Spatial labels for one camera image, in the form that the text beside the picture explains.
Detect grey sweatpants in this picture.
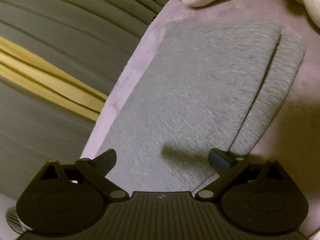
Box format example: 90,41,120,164
101,20,304,192

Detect lilac fleece bed blanket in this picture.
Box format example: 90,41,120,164
82,0,319,237

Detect yellow curtain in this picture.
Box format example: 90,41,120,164
1,37,107,121

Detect grey-green curtain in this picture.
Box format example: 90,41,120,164
1,0,168,199

